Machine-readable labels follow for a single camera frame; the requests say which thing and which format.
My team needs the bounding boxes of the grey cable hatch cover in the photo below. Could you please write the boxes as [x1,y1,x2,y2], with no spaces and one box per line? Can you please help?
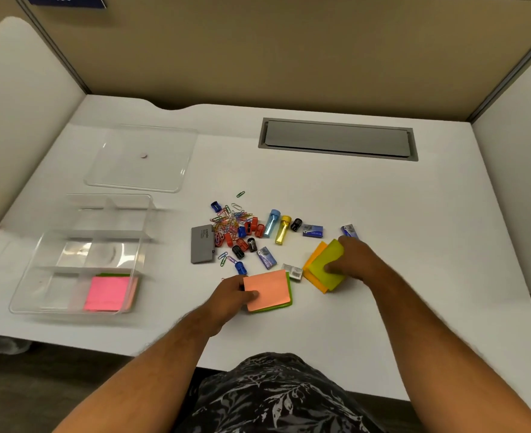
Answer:
[258,117,419,162]

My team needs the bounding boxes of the orange sticky note pad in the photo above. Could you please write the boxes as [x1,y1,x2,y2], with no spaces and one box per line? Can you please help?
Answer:
[302,241,329,294]

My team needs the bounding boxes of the grey flat case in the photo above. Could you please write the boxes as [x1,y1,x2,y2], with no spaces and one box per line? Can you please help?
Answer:
[190,224,216,265]

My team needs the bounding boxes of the pile of coloured paper clips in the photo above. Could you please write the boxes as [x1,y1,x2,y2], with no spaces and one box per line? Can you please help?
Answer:
[209,203,254,248]

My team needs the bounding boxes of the pink sticky note pad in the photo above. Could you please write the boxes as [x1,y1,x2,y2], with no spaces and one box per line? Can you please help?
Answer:
[83,276,131,312]

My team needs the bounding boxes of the salmon sticky note pad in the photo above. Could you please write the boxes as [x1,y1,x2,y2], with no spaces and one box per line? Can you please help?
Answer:
[243,270,292,312]

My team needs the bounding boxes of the clear plastic lid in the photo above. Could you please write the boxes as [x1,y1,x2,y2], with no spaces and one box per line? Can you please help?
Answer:
[84,124,199,193]

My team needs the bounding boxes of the green sticky note pad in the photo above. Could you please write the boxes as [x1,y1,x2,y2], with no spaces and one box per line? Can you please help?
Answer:
[250,272,293,314]

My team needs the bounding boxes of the light blue plastic tube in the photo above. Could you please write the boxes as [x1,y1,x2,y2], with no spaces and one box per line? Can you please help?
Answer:
[264,209,282,238]

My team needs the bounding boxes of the dark floral shorts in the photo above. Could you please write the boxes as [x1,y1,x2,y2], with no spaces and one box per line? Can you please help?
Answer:
[174,352,384,433]

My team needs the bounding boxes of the person's right forearm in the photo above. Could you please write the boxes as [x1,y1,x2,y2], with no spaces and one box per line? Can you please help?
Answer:
[366,262,531,433]

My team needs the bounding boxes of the yellow-green sticky note pad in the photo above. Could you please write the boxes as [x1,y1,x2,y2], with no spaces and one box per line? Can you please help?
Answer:
[309,239,347,292]

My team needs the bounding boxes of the person's right hand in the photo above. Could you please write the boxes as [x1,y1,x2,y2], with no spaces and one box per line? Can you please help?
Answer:
[324,236,391,285]

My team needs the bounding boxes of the clear plastic organizer box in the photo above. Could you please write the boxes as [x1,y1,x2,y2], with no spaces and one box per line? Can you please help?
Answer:
[8,193,157,315]

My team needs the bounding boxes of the yellow plastic tube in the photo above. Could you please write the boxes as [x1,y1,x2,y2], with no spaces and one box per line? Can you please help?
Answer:
[274,215,292,246]

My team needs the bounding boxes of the person's left hand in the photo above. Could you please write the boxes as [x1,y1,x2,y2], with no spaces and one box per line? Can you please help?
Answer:
[203,275,260,333]

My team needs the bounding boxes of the person's left forearm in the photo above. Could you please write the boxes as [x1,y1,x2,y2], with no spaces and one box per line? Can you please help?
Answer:
[53,306,231,433]

